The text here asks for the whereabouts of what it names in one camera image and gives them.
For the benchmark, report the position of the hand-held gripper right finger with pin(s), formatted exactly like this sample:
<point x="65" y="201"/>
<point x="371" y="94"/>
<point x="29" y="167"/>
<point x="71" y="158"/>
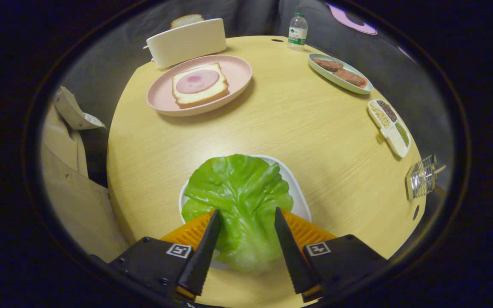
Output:
<point x="291" y="256"/>

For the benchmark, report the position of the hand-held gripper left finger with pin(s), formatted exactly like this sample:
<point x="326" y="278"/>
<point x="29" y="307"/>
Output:
<point x="201" y="261"/>

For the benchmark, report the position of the green lettuce leaf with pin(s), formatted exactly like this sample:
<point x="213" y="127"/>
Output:
<point x="240" y="192"/>

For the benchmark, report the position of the plain bread slice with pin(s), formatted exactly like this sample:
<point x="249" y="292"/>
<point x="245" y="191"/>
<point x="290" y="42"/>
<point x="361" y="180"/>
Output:
<point x="186" y="20"/>

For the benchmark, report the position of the white plate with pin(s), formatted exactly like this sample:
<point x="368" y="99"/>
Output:
<point x="295" y="192"/>

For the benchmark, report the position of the tan cardboard box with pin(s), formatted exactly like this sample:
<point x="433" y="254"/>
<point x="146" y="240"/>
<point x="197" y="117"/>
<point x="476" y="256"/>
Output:
<point x="71" y="192"/>

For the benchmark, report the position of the clear square glass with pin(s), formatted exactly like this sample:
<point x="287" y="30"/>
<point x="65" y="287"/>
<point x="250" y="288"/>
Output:
<point x="420" y="179"/>

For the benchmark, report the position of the white divided bean dish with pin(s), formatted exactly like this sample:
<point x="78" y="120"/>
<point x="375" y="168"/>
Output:
<point x="394" y="139"/>

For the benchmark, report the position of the bread slice with ham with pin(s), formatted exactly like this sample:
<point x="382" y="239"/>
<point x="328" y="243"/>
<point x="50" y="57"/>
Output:
<point x="201" y="97"/>

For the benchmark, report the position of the spoon in glass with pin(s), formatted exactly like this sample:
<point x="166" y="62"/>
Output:
<point x="440" y="169"/>

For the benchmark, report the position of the pink ham slice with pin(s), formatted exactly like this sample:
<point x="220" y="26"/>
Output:
<point x="197" y="81"/>

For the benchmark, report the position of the pale green oval plate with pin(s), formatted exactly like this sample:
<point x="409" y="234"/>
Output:
<point x="328" y="76"/>

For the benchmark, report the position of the red tomato slice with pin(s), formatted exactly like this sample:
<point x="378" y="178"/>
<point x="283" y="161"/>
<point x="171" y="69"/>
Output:
<point x="363" y="84"/>

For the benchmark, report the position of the brown meat patty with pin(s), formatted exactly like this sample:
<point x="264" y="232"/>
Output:
<point x="328" y="64"/>
<point x="350" y="77"/>

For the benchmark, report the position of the pink round plate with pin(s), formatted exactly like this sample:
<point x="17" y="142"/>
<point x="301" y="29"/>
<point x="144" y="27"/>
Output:
<point x="238" y="72"/>

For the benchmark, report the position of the white toaster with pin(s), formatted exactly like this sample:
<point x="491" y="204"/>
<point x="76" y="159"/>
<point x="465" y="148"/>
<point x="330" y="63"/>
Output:
<point x="186" y="45"/>

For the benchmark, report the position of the clear water bottle green cap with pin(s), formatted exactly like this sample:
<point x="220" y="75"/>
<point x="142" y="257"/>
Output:
<point x="298" y="32"/>

